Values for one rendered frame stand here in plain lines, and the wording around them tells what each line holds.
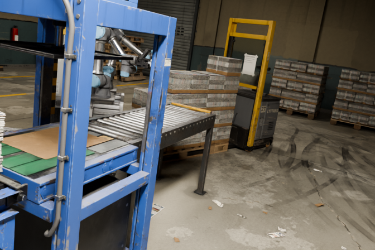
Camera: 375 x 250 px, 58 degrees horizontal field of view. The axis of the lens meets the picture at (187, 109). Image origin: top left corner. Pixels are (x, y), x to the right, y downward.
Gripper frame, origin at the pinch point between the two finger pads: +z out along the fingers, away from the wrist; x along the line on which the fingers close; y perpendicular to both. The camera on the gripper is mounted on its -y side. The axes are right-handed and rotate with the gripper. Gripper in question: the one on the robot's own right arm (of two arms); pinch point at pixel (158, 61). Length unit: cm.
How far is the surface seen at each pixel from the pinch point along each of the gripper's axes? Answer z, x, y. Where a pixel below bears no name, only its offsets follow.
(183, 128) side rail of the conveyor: 35, 16, 48
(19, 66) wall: -607, -537, 46
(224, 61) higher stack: 25, -171, -24
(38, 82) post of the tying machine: -49, 81, 30
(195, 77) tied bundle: 3, -122, 4
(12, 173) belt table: -2, 148, 65
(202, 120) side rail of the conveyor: 42, -19, 43
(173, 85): -14, -96, 18
